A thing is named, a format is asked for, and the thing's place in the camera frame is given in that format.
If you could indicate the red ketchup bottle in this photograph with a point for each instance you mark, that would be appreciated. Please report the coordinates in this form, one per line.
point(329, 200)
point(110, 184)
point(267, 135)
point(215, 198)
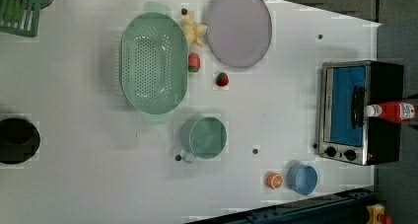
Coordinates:
point(396, 112)

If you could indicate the silver black toaster oven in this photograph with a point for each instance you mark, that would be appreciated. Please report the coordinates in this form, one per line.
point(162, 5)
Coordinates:
point(346, 133)

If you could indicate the red toy strawberry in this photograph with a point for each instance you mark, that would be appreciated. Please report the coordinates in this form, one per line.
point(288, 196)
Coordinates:
point(222, 80)

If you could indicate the green mug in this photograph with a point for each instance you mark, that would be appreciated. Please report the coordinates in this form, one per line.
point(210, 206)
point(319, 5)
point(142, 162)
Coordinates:
point(202, 137)

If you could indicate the pink toy strawberry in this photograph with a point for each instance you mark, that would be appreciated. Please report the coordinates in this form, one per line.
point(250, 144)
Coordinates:
point(193, 62)

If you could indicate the green oval colander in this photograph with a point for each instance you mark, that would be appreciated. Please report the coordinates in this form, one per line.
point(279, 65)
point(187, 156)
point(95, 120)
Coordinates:
point(153, 63)

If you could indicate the yellow toy banana bunch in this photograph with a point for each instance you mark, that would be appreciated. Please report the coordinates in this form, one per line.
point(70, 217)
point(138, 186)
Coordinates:
point(194, 32)

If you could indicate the grey round plate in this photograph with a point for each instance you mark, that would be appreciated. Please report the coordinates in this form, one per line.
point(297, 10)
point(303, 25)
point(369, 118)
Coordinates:
point(239, 31)

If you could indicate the orange slice toy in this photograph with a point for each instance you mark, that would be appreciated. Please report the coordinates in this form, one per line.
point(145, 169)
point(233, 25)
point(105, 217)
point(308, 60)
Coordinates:
point(274, 180)

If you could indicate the blue cup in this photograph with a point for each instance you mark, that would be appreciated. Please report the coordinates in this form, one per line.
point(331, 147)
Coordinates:
point(302, 178)

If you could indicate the black round base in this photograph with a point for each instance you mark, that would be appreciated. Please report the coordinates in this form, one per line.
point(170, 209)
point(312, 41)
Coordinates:
point(19, 140)

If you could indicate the green dish rack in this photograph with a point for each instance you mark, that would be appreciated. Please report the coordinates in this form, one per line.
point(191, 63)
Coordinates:
point(19, 17)

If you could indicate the blue metal frame rail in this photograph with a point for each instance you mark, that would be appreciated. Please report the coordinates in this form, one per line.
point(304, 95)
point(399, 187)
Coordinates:
point(345, 207)

